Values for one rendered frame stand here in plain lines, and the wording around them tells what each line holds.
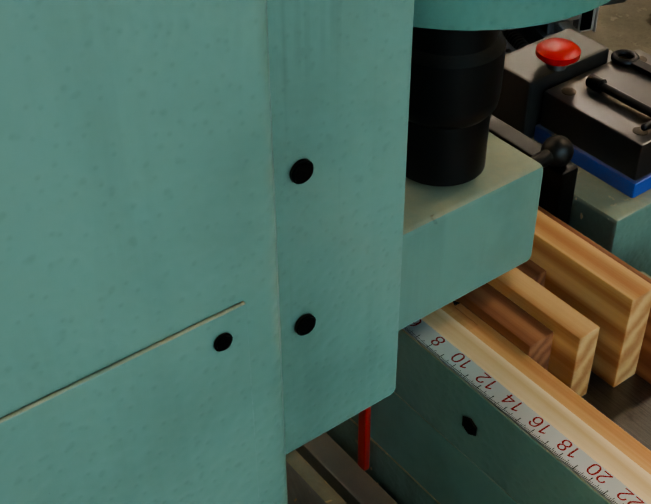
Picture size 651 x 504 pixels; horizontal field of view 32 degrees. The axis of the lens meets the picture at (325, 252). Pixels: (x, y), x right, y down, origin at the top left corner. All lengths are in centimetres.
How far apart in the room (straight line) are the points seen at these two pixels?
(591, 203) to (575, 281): 8
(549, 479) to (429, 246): 14
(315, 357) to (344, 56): 15
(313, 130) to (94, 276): 12
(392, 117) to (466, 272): 18
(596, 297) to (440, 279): 10
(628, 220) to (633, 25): 238
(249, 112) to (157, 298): 7
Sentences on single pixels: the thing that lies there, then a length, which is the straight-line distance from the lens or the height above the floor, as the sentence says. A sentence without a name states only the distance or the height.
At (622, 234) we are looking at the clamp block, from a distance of 75.
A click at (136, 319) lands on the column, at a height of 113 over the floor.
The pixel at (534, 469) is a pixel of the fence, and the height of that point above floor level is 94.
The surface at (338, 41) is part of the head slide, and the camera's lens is 44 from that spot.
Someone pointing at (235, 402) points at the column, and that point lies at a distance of 44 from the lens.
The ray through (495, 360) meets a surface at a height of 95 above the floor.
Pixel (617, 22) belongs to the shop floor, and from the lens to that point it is 312.
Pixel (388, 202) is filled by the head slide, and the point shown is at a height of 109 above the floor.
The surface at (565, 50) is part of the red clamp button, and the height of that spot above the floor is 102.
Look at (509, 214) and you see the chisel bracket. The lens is 64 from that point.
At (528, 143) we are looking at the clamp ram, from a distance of 73.
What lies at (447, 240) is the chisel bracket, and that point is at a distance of 61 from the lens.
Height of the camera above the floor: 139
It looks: 39 degrees down
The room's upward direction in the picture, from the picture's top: straight up
